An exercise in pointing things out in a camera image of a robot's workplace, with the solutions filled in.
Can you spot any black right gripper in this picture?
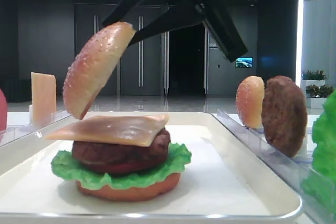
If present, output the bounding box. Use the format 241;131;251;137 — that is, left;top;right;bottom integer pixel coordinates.
102;0;248;62

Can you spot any sesame top bun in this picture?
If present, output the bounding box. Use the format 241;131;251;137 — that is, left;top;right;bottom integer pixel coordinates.
62;22;135;120

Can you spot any orange cheese slice on burger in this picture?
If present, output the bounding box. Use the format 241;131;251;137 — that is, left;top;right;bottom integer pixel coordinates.
45;114;169;147

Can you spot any standing orange cheese slice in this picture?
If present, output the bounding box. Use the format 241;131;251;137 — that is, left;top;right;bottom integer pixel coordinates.
30;72;56;124

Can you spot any green lettuce leaf on burger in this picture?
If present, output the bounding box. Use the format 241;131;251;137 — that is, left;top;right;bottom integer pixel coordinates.
51;143;192;190

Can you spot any standing brown meat patty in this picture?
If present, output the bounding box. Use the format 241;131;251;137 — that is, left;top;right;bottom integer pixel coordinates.
261;76;308;157

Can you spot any brown meat patty on burger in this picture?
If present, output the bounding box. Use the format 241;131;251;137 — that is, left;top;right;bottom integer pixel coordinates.
72;129;171;165

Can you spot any standing red tomato slice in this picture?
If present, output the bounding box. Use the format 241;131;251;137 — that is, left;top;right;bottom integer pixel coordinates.
0;90;8;131

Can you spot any standing green lettuce leaf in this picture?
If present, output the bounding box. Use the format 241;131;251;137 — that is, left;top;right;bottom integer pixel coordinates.
302;94;335;214

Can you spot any dark double door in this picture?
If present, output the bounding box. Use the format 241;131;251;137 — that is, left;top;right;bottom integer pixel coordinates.
75;4;163;95

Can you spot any white planter with plants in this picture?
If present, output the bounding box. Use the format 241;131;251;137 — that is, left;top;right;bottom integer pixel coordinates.
301;69;327;88
306;84;334;109

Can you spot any lower white planter with plants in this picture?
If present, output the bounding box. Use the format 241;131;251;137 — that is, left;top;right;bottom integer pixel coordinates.
306;84;334;109

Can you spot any white metal tray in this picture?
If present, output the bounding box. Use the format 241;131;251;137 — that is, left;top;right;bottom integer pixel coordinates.
1;112;303;223

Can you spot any bottom bun of burger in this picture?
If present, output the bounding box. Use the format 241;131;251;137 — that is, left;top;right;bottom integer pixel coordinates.
76;173;181;202

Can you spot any small wall screen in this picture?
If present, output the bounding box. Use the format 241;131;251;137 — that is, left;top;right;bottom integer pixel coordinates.
235;57;253;68

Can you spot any right long clear rail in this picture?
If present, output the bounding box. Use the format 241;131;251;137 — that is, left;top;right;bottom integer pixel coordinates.
211;108;336;224

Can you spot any long clear rail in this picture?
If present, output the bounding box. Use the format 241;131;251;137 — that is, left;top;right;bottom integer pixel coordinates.
211;108;336;224
1;110;76;146

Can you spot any left long clear rail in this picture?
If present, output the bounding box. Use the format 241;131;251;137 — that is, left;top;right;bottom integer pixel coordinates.
1;110;76;146

